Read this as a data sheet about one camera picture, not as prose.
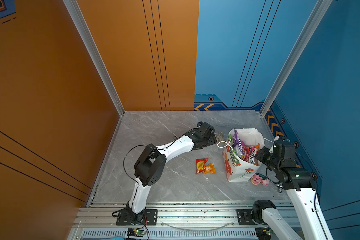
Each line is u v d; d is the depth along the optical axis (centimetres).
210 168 89
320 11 71
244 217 72
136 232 71
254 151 74
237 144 74
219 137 102
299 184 45
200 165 88
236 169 71
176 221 73
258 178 83
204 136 71
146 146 53
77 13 71
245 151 78
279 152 52
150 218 74
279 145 51
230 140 71
